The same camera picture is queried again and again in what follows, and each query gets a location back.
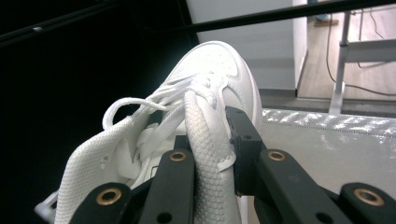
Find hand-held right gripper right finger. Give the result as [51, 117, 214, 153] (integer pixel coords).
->
[225, 105, 268, 198]

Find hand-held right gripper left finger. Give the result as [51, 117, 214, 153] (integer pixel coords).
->
[146, 109, 191, 153]

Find metal two-tier shoe rack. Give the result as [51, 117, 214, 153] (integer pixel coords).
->
[239, 106, 396, 224]

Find white sneaker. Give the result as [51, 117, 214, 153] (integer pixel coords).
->
[34, 40, 264, 224]

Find grey cabinet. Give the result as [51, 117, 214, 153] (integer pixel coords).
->
[186, 0, 309, 91]

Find dark curtain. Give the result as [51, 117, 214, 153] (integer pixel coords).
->
[0, 0, 200, 224]

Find black floor cables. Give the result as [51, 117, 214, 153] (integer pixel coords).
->
[325, 8, 396, 97]

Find black frame bar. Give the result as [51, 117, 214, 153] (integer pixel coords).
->
[146, 0, 396, 35]

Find white metal desk frame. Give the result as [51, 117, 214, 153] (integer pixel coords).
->
[328, 10, 396, 115]

